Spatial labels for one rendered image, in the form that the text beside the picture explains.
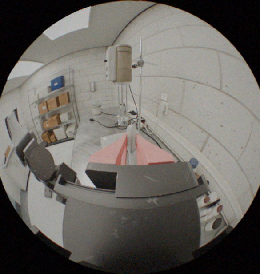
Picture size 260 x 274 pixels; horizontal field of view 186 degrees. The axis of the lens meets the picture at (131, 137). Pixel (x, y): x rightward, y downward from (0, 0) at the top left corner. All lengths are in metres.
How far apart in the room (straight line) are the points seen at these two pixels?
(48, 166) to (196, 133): 0.57
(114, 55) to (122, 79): 0.14
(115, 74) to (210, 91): 0.45
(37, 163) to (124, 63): 0.47
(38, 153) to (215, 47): 0.67
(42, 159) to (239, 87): 0.60
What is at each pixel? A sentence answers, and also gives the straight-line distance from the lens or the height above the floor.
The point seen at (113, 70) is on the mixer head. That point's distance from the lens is 0.46.
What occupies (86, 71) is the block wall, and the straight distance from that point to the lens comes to 2.55.
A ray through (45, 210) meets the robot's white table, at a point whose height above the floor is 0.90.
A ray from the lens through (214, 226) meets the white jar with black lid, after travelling 0.51.
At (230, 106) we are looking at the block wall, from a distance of 0.44.
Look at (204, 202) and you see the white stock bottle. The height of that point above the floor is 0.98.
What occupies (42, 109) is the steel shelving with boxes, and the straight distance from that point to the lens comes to 2.59.
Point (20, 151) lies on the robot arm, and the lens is 0.25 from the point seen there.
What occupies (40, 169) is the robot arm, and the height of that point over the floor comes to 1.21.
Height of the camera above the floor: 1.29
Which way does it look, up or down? 36 degrees down
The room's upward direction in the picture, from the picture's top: straight up
